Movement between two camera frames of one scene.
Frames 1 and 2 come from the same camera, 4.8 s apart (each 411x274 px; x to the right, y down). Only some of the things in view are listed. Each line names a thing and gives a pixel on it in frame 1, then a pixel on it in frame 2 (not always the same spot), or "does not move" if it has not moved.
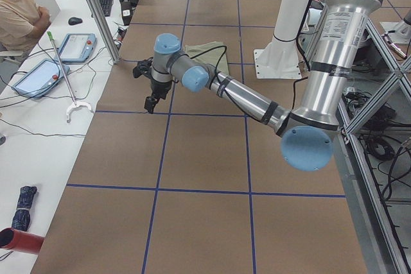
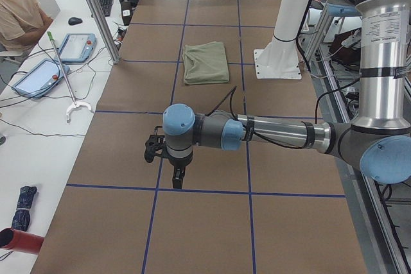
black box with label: x=127 y=8 does not move
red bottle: x=11 y=239 does not move
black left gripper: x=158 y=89 -> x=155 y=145
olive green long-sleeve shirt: x=210 y=58 does not move
